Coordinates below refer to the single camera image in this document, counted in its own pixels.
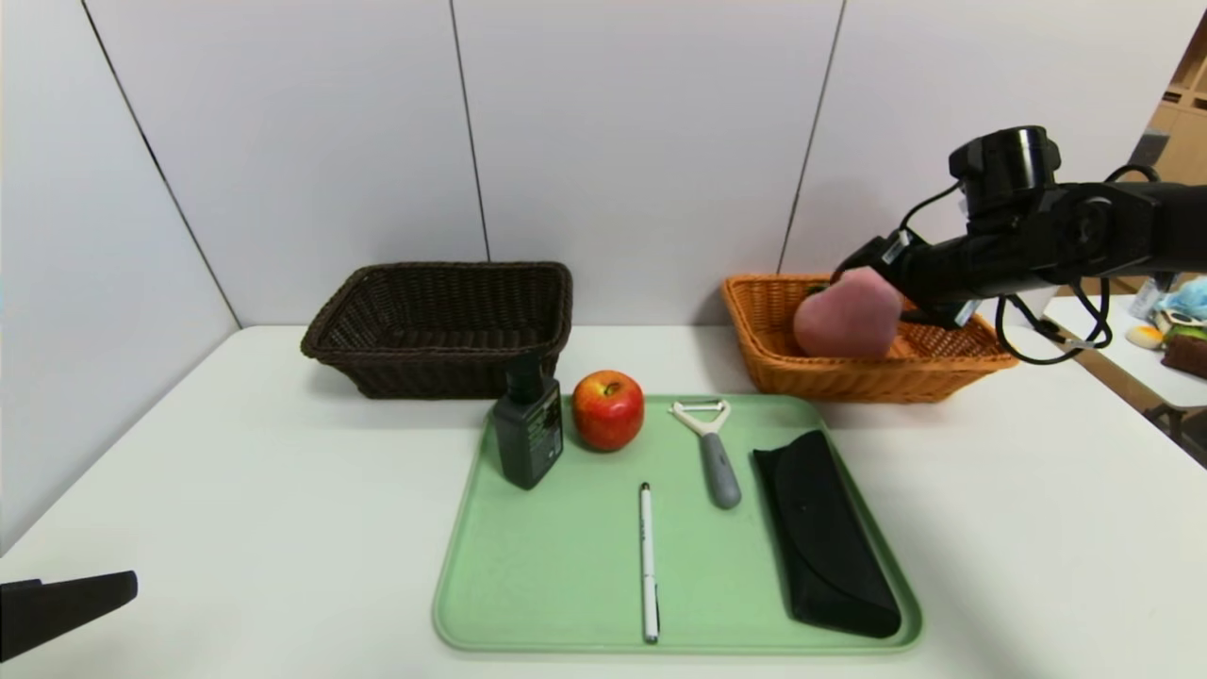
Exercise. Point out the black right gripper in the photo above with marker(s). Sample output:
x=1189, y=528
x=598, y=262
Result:
x=896, y=267

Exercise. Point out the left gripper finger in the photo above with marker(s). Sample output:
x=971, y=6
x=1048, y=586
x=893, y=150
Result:
x=66, y=608

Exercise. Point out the pink plush peach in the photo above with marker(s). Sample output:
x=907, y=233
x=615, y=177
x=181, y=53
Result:
x=844, y=316

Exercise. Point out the black glasses case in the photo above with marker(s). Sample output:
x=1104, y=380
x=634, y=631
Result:
x=820, y=538

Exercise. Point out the red apple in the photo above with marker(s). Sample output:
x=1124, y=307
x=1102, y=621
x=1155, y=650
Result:
x=608, y=415

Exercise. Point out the dark pump bottle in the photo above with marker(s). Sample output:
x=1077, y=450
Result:
x=528, y=434

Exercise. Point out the orange wicker basket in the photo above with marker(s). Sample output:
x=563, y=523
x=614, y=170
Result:
x=849, y=382

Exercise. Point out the dark brown wicker basket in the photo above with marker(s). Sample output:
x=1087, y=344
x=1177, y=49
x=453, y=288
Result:
x=424, y=377

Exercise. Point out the white side table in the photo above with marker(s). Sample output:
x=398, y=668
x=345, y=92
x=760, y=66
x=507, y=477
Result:
x=1103, y=330

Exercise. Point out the yellow white round toy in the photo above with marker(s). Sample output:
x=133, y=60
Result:
x=1141, y=339

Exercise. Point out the clear bottle blue cap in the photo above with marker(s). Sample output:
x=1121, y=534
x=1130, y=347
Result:
x=1149, y=300

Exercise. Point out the white black toy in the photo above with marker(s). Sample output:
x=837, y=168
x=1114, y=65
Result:
x=1174, y=319

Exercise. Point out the green toy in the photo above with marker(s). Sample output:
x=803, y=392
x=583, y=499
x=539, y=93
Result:
x=1186, y=334

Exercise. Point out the light blue plush toy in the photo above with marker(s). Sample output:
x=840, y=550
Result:
x=1190, y=297

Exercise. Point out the dark red pouch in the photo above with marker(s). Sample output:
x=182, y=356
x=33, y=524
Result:
x=1188, y=358

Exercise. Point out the wooden cabinet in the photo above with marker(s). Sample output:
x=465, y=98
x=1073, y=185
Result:
x=1190, y=123

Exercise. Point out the white pen black cap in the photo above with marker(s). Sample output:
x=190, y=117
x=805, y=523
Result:
x=647, y=566

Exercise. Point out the light green plastic tray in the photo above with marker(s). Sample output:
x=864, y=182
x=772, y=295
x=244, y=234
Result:
x=566, y=566

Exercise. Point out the dark grey wall plate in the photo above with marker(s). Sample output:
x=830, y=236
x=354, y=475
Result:
x=1146, y=151

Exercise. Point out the dark metal table frame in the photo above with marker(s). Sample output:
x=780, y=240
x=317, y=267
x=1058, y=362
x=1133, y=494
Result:
x=1179, y=434

